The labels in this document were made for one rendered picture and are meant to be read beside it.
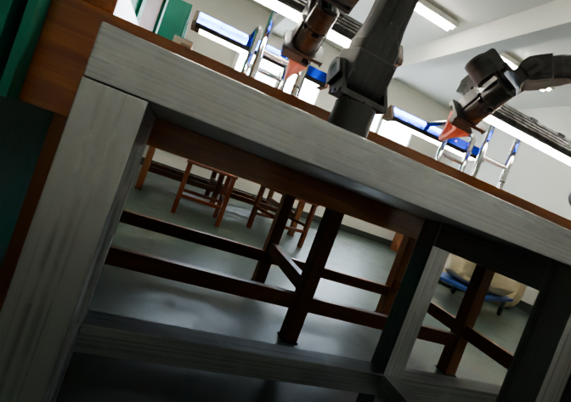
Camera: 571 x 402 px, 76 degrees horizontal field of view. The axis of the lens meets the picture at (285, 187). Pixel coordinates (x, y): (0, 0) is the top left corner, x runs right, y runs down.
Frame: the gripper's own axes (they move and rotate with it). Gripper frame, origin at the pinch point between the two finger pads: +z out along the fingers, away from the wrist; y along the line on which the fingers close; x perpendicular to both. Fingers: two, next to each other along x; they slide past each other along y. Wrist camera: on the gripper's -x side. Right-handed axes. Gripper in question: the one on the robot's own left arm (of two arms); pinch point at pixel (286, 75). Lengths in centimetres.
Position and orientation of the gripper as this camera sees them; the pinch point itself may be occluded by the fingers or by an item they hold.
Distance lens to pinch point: 95.6
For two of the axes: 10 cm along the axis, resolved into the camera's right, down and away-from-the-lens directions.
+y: -8.9, -3.2, -3.2
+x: -0.7, 8.0, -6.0
